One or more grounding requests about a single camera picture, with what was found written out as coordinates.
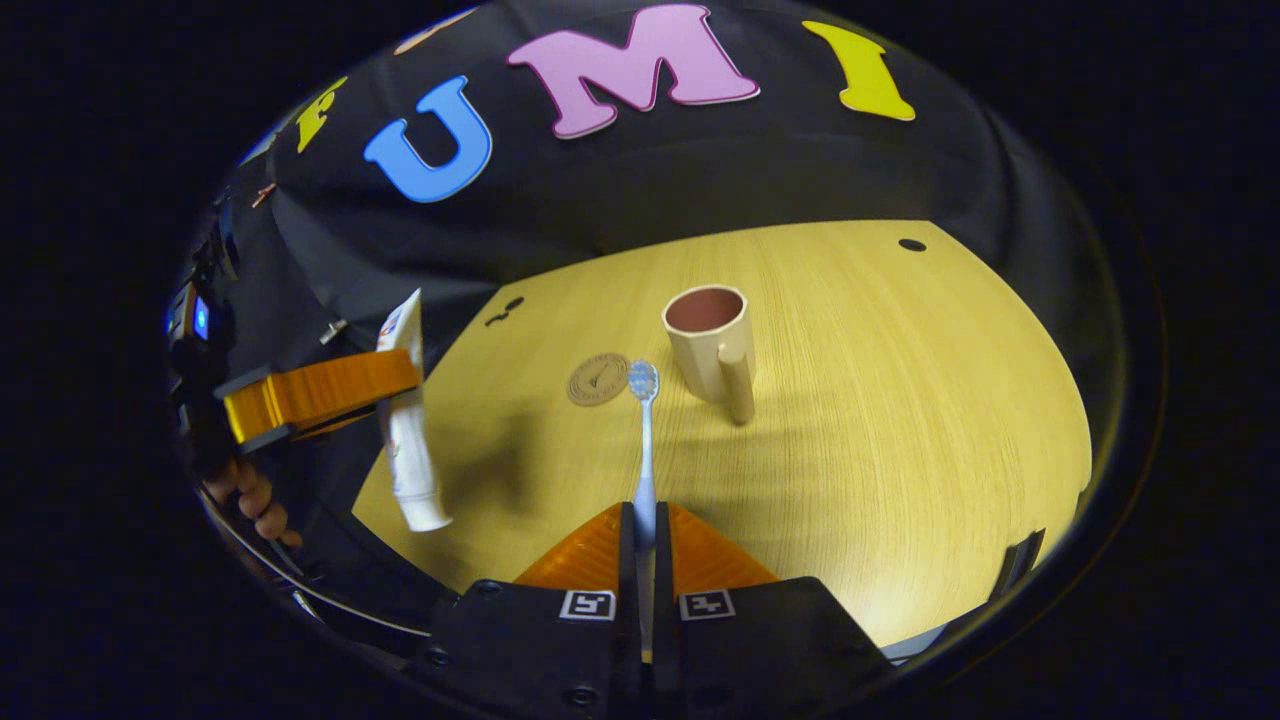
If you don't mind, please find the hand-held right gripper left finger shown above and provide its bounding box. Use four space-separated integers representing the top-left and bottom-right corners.
415 500 641 720

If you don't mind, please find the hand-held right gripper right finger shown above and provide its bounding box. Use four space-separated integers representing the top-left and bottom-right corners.
655 500 893 720

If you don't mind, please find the white toothpaste tube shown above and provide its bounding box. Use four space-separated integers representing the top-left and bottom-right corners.
375 288 453 533

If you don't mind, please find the white blue toothbrush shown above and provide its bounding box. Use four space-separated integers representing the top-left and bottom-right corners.
627 360 661 663

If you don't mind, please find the round brown coaster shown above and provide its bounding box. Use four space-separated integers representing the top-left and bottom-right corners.
567 353 631 407

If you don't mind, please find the beige cup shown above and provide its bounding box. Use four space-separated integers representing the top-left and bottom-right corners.
662 285 757 426

